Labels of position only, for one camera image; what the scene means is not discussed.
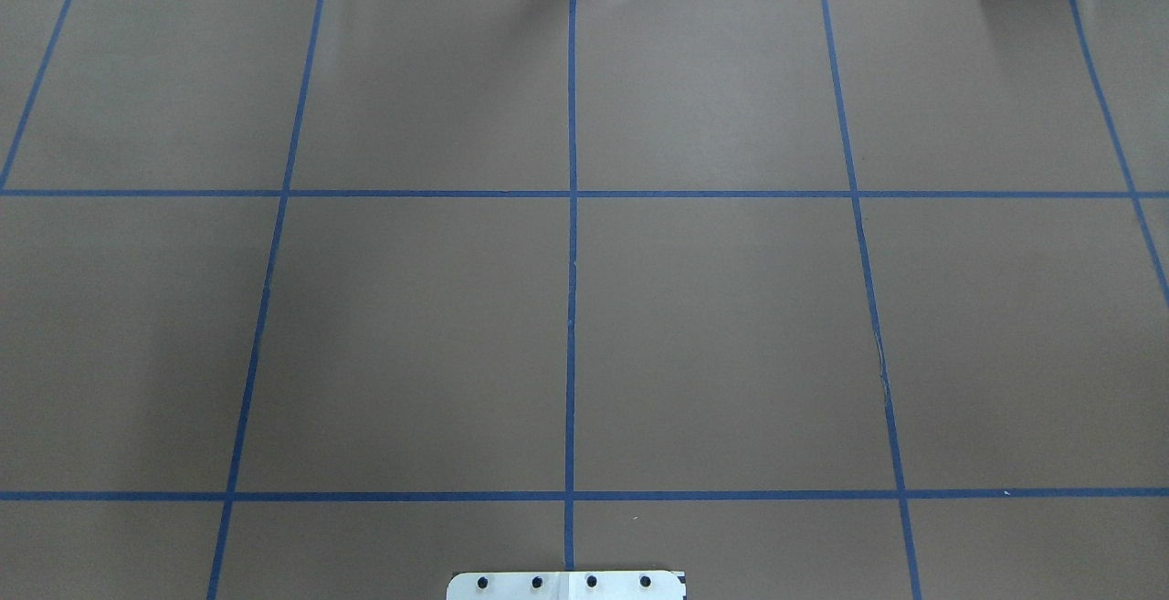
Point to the brown paper table cover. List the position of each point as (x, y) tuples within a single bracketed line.
[(806, 299)]

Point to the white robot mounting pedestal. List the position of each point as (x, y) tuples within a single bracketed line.
[(603, 584)]

